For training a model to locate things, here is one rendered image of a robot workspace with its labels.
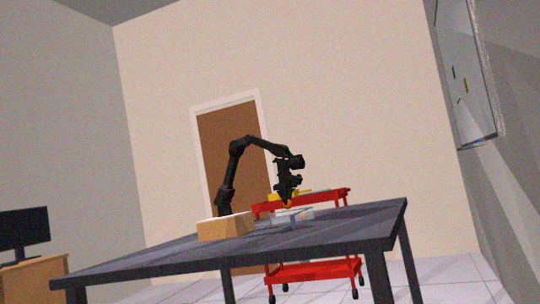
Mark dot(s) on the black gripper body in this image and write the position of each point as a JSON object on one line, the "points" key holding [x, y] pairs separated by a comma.
{"points": [[283, 185]]}

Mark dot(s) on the orange ball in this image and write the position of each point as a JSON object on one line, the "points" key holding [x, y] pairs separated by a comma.
{"points": [[289, 205]]}

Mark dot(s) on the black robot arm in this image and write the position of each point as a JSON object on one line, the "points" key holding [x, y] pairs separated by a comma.
{"points": [[236, 150]]}

